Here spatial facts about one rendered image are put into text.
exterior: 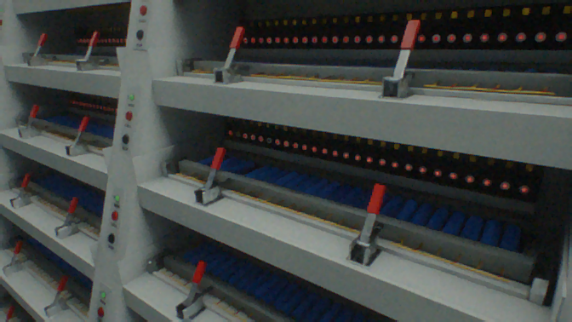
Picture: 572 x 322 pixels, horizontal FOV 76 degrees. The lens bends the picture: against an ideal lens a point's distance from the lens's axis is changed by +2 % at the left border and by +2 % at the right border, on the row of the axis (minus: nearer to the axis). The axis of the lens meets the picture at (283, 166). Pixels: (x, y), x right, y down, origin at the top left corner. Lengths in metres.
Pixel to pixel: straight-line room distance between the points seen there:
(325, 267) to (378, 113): 0.19
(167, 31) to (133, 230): 0.36
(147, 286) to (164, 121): 0.30
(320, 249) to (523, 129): 0.24
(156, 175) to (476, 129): 0.54
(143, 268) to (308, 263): 0.39
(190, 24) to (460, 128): 0.52
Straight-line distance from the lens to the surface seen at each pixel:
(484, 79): 0.46
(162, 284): 0.73
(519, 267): 0.45
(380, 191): 0.44
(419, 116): 0.40
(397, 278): 0.42
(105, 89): 0.83
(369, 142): 0.58
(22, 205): 1.21
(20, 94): 1.34
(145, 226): 0.74
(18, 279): 1.24
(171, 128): 0.72
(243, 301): 0.62
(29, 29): 1.35
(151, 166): 0.70
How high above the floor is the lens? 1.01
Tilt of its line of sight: 5 degrees down
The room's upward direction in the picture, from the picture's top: 10 degrees clockwise
